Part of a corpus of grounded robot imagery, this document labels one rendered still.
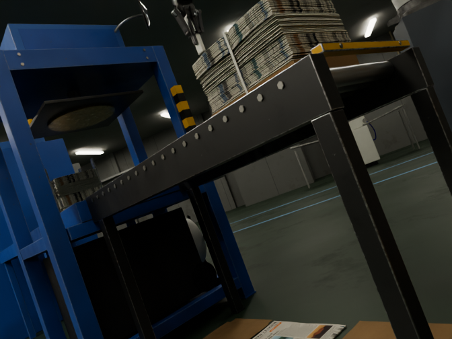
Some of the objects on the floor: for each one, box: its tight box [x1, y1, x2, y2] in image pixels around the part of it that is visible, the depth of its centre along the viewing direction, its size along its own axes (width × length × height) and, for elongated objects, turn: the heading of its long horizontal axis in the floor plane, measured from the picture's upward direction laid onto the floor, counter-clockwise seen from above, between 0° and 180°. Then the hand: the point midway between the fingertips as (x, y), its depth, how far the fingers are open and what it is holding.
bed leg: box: [311, 109, 434, 339], centre depth 76 cm, size 6×6×68 cm
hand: (198, 44), depth 140 cm, fingers closed
